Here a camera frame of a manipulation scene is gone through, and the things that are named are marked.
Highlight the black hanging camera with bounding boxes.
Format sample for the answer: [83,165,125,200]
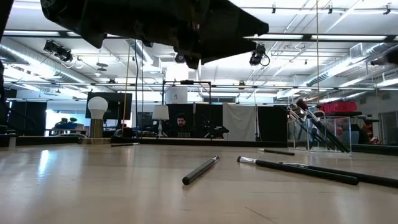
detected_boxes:
[249,44,270,67]
[43,39,74,63]

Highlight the black workbench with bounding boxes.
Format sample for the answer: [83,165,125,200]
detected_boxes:
[323,111,381,146]

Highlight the black metal rig frame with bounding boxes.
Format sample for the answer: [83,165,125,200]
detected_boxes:
[161,80,212,138]

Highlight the yellow hanging strap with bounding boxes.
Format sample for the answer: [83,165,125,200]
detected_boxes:
[122,43,131,134]

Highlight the black partition panel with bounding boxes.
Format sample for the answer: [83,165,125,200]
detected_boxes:
[257,105,289,143]
[7,100,47,136]

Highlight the white bulb lamp, brass base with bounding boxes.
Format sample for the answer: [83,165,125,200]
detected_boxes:
[79,96,112,145]

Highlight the thin hanging rope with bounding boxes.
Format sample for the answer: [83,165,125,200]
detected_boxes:
[315,0,320,105]

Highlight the clear acrylic brush holder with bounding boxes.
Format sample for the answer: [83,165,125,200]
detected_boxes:
[295,98,351,153]
[286,115,353,156]

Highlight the white box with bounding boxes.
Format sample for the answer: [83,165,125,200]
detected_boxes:
[164,86,188,105]

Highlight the person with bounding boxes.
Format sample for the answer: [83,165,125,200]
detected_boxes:
[169,113,195,138]

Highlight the white shade table lamp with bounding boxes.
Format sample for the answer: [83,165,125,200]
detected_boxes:
[151,105,170,138]

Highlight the white hanging sheet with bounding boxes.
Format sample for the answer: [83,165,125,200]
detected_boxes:
[222,103,257,142]

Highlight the red storage bins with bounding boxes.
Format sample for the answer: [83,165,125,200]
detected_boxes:
[320,101,358,113]

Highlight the black television screen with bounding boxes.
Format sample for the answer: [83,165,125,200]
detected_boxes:
[85,91,133,121]

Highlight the black hanging cable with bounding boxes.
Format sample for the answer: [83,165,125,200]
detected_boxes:
[134,40,139,138]

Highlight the green potted plants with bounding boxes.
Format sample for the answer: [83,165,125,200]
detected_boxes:
[54,117,85,130]

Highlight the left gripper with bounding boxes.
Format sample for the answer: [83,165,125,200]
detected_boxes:
[40,0,203,71]

